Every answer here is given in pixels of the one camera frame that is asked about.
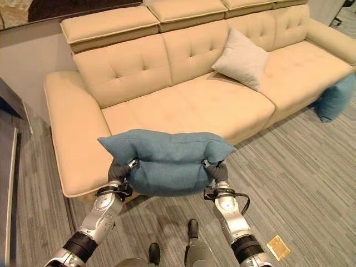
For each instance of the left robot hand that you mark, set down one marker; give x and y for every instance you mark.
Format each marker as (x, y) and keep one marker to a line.
(118, 170)

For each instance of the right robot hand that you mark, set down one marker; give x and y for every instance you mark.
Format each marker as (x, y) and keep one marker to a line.
(218, 170)

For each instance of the blue fabric cushion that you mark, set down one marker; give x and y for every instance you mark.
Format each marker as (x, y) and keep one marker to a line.
(335, 101)
(167, 155)

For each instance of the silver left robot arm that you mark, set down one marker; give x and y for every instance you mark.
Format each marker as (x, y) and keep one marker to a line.
(91, 219)

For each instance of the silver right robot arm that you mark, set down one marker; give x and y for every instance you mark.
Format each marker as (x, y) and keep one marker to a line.
(236, 222)

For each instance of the beige leather sofa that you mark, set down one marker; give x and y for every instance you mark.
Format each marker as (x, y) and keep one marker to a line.
(172, 83)

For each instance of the robot right leg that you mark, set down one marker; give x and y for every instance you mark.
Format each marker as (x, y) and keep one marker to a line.
(194, 244)

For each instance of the robot leg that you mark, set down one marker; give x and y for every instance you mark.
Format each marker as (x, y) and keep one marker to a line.
(151, 254)
(194, 244)

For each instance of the robot left leg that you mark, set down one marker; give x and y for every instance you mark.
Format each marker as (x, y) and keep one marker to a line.
(151, 254)

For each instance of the yellow floor marker tile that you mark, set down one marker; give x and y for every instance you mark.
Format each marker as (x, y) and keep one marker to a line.
(278, 244)

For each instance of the light grey cushion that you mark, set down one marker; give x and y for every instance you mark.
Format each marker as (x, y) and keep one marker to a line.
(240, 59)

